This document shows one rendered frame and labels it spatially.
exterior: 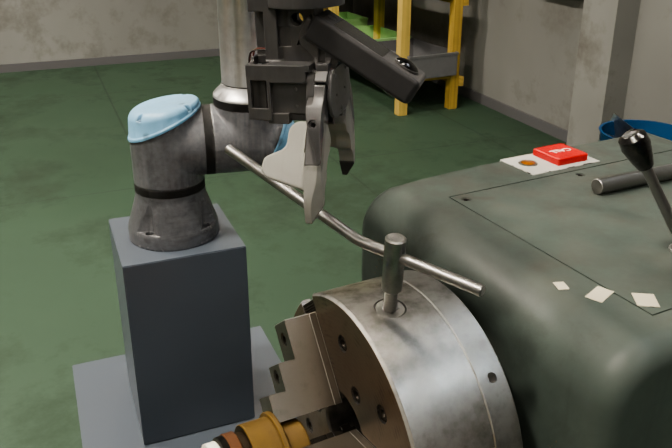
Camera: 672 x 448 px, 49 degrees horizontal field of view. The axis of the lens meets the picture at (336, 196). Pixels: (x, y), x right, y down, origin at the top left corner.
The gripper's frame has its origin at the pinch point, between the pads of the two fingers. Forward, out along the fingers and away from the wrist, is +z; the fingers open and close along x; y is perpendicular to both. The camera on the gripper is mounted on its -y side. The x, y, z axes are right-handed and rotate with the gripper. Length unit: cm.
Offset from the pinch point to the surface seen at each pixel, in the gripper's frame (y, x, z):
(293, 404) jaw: 4.7, 3.8, 23.2
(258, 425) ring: 7.4, 7.4, 23.6
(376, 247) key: -3.9, -0.5, 5.6
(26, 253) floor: 218, -211, 127
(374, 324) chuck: -4.2, 2.5, 12.8
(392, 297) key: -5.6, 0.0, 10.9
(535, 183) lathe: -19.5, -36.7, 11.2
